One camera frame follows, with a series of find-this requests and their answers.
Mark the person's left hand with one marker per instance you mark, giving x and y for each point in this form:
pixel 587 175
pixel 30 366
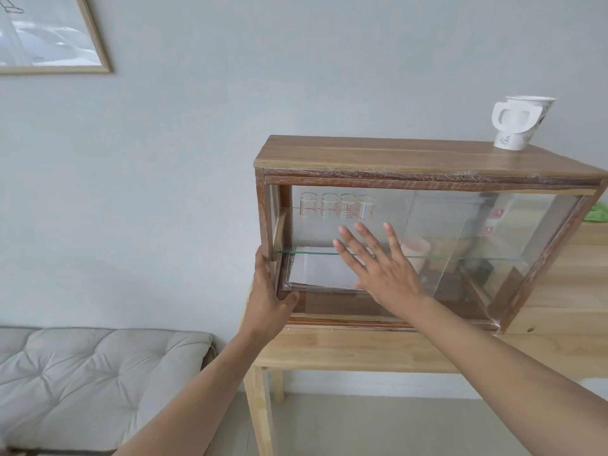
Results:
pixel 266 306

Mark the person's right hand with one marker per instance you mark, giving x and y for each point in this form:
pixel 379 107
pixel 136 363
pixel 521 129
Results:
pixel 389 280

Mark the person's left thumb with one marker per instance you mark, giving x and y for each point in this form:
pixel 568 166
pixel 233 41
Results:
pixel 287 302

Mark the person's right middle finger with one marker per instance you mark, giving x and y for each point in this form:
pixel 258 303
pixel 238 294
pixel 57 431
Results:
pixel 354 243

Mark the person's right thumb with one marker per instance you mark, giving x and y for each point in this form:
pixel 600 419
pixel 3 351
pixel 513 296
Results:
pixel 365 288

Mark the person's right little finger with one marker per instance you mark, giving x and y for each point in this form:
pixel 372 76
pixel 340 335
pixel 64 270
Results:
pixel 391 239

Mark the glass sliding cabinet door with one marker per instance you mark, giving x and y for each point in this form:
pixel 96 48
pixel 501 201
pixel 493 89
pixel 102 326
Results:
pixel 394 208

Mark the wooden glass display cabinet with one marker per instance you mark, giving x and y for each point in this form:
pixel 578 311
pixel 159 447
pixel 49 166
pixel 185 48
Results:
pixel 403 159

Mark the person's right forearm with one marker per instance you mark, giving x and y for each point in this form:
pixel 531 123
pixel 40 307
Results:
pixel 498 375

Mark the person's left forearm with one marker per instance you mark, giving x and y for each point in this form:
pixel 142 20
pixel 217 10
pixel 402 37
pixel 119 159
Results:
pixel 199 394

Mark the pale pink cup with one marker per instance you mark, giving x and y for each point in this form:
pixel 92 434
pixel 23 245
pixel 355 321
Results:
pixel 418 249

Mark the red-printed glass measuring cup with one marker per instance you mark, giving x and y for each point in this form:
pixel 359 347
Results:
pixel 328 206
pixel 349 207
pixel 308 205
pixel 366 207

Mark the light wooden table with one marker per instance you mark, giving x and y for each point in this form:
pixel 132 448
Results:
pixel 380 351

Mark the white box with red labels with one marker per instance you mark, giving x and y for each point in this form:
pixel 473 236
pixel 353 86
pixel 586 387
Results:
pixel 496 218

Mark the green cloth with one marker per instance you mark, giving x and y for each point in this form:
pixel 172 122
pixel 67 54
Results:
pixel 597 213

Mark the grey tufted seat cushion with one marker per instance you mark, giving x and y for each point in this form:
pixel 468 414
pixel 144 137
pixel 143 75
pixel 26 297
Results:
pixel 85 375

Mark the wooden framed wall picture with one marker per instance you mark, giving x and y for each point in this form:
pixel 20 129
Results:
pixel 42 33

